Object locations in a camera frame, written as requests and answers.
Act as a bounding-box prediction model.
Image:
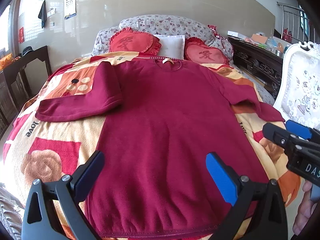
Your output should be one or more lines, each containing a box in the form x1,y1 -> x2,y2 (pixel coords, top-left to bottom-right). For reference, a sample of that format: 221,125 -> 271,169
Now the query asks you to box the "dark red knit sweater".
36,60 -> 283,238

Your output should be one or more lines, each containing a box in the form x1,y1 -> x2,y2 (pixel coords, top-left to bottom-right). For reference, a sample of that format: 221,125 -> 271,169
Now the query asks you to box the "person's right hand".
292,181 -> 317,235

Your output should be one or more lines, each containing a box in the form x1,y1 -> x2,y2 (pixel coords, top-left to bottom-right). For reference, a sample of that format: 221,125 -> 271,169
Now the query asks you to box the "white ornate chair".
273,42 -> 320,129

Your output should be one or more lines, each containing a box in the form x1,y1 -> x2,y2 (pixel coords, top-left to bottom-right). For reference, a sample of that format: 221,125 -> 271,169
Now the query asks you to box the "floral fleece blanket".
3,52 -> 301,239

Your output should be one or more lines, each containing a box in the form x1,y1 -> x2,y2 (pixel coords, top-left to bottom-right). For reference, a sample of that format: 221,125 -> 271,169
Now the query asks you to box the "right red heart cushion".
184,37 -> 229,64

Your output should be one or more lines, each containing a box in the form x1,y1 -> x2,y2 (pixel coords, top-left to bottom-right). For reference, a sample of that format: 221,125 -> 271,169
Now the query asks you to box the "red heart cushion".
109,27 -> 162,55
184,37 -> 229,64

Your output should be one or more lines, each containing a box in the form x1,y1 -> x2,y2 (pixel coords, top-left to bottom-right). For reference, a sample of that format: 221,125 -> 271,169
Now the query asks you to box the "dark wooden side table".
1,46 -> 52,136

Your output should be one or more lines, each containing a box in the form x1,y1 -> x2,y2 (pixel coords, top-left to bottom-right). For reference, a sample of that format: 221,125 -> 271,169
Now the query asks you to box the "white square pillow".
155,35 -> 185,59

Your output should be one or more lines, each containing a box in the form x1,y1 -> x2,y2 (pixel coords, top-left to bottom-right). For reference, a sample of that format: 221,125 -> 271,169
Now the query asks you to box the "orange basket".
0,53 -> 14,70

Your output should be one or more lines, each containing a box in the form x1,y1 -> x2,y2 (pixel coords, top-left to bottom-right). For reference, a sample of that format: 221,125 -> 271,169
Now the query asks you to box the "black hat on table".
22,46 -> 34,56

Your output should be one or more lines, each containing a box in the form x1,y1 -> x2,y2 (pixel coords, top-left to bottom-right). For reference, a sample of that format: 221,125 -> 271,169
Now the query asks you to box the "left red heart cushion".
109,27 -> 162,55

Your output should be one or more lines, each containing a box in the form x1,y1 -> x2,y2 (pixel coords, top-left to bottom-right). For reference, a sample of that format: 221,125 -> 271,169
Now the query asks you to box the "dark carved wooden bed frame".
228,36 -> 283,99

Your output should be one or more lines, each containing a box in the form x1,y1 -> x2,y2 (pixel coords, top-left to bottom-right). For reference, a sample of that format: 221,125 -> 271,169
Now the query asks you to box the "red paper wall decoration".
18,27 -> 24,44

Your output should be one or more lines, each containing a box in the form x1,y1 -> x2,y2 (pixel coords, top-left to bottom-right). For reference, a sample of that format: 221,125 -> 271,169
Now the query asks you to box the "dark cloth hanging on wall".
38,0 -> 47,28

